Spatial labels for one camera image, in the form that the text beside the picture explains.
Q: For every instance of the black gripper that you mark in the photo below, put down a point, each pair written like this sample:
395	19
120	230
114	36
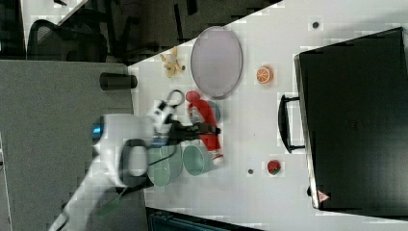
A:
179	132

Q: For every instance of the red ketchup bottle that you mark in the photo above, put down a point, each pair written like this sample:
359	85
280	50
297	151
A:
199	110

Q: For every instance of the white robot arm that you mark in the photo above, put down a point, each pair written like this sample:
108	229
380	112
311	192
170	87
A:
121	143

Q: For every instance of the green oval strainer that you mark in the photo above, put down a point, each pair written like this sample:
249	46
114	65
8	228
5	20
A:
165	164

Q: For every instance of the green mug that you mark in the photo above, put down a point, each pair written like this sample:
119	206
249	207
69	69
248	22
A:
197	160

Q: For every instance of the blue bowl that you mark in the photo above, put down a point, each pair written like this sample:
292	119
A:
216	110

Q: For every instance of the toy peeled banana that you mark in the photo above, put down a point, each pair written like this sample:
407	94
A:
171	64

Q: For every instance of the lilac round plate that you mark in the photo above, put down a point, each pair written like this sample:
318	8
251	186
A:
216	62

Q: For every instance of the black cylinder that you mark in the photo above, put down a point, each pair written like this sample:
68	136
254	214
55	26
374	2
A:
115	81

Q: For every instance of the small red toy fruit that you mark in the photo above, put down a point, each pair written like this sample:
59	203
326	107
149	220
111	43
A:
274	167

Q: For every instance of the toy orange slice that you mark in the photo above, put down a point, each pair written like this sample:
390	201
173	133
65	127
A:
264	75

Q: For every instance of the black office chair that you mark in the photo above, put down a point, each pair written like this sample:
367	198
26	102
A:
50	42

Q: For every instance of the silver black toaster oven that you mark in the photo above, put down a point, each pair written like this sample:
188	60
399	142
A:
353	99

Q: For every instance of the blue metal frame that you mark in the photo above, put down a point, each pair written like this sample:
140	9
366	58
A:
161	220

